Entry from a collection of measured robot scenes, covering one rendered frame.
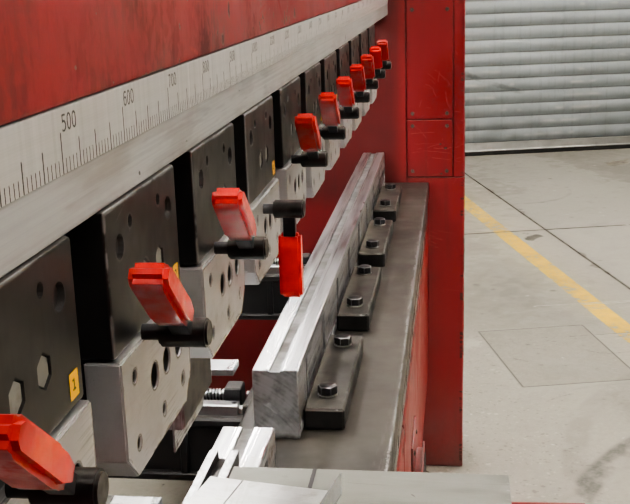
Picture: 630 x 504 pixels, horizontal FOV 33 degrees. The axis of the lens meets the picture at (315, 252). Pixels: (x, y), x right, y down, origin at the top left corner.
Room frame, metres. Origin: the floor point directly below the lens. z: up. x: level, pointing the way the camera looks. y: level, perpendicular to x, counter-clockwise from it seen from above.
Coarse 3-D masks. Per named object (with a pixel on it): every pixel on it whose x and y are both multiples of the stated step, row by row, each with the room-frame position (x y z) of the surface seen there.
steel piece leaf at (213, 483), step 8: (208, 480) 0.92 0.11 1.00; (216, 480) 0.92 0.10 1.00; (224, 480) 0.92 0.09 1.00; (232, 480) 0.92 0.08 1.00; (240, 480) 0.92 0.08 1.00; (200, 488) 0.91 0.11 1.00; (208, 488) 0.91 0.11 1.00; (216, 488) 0.90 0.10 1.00; (224, 488) 0.90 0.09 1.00; (232, 488) 0.90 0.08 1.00; (200, 496) 0.89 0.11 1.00; (208, 496) 0.89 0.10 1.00; (216, 496) 0.89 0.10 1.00; (224, 496) 0.89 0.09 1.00
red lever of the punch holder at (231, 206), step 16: (224, 192) 0.74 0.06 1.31; (240, 192) 0.74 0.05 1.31; (224, 208) 0.74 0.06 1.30; (240, 208) 0.74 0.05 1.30; (224, 224) 0.76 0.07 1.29; (240, 224) 0.76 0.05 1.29; (240, 240) 0.78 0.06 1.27; (256, 240) 0.80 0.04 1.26; (240, 256) 0.80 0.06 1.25; (256, 256) 0.80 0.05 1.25
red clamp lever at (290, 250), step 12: (264, 204) 1.01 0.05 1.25; (276, 204) 1.01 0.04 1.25; (288, 204) 1.00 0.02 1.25; (300, 204) 1.00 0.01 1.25; (276, 216) 1.01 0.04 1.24; (288, 216) 1.01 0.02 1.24; (300, 216) 1.00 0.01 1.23; (288, 228) 1.01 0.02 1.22; (288, 240) 1.00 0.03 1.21; (300, 240) 1.01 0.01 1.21; (288, 252) 1.00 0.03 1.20; (300, 252) 1.00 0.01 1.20; (288, 264) 1.00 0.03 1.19; (300, 264) 1.00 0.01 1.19; (288, 276) 1.00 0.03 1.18; (300, 276) 1.01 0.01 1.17; (288, 288) 1.00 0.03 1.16; (300, 288) 1.01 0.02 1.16
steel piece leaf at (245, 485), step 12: (336, 480) 0.87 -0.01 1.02; (240, 492) 0.90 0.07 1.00; (252, 492) 0.89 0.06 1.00; (264, 492) 0.89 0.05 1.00; (276, 492) 0.89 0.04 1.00; (288, 492) 0.89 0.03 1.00; (300, 492) 0.89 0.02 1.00; (312, 492) 0.89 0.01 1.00; (324, 492) 0.89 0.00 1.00; (336, 492) 0.87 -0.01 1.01
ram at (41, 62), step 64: (0, 0) 0.46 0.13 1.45; (64, 0) 0.54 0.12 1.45; (128, 0) 0.64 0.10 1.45; (192, 0) 0.80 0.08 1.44; (256, 0) 1.05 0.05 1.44; (320, 0) 1.54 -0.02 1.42; (0, 64) 0.46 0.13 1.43; (64, 64) 0.53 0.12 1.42; (128, 64) 0.63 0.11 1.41; (0, 128) 0.45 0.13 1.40; (192, 128) 0.78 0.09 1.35; (64, 192) 0.52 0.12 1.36; (0, 256) 0.44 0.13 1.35
